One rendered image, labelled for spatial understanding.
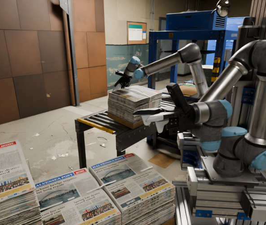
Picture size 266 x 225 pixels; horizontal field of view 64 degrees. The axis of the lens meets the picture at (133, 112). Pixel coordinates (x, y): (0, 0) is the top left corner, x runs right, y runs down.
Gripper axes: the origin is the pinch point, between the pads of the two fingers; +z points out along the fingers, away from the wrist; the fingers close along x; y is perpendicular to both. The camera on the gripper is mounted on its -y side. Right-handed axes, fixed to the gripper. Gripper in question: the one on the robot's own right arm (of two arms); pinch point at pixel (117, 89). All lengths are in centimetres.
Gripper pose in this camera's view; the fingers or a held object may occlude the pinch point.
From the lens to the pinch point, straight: 191.1
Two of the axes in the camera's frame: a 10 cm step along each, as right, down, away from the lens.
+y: 6.2, 7.1, -3.2
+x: 6.5, -2.4, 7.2
